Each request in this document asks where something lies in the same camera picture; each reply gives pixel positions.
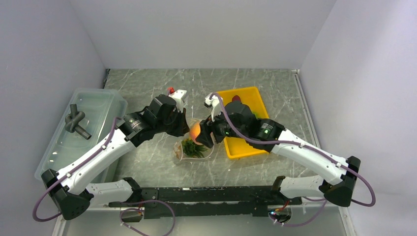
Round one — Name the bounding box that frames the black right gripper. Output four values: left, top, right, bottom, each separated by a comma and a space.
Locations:
196, 105, 247, 148

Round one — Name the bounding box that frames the toy peach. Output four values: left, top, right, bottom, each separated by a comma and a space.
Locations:
189, 122, 202, 145

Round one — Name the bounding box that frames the orange toy pineapple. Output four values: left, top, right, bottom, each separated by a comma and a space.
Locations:
174, 138, 208, 160

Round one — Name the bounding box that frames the clear polka-dot zip bag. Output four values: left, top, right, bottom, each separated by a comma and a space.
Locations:
173, 133, 214, 161

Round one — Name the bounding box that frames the yellow plastic tray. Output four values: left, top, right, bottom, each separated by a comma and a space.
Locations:
216, 87, 285, 159

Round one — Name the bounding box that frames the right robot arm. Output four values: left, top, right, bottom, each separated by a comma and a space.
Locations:
189, 101, 361, 207

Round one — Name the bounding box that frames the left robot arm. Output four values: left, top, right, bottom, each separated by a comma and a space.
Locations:
41, 89, 189, 220

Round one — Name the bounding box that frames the clear plastic storage bin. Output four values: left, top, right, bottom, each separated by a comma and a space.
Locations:
34, 88, 128, 180

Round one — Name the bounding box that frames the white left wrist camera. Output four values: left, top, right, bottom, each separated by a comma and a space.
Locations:
167, 87, 188, 111

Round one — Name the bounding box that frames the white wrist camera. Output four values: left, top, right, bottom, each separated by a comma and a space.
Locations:
204, 92, 223, 122
167, 87, 188, 111

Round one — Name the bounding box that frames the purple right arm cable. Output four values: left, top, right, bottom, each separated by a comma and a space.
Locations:
208, 92, 377, 208

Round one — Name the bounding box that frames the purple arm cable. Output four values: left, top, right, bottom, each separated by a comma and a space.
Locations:
208, 92, 377, 208
31, 91, 173, 223

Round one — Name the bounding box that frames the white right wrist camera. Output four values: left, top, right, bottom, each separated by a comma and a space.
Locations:
204, 92, 223, 122

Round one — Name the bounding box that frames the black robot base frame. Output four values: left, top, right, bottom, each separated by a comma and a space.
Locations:
108, 185, 302, 219

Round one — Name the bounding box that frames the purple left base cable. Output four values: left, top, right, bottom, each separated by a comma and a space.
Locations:
119, 200, 177, 236

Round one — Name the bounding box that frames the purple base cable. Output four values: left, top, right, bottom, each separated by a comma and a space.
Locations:
119, 200, 177, 236
268, 195, 328, 228

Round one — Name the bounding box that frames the grey knotted hose piece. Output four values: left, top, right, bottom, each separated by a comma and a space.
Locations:
63, 103, 92, 142

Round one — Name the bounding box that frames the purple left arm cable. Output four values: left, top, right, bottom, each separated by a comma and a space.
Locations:
31, 91, 173, 223

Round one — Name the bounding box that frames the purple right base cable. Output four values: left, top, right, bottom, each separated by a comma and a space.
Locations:
268, 195, 328, 228

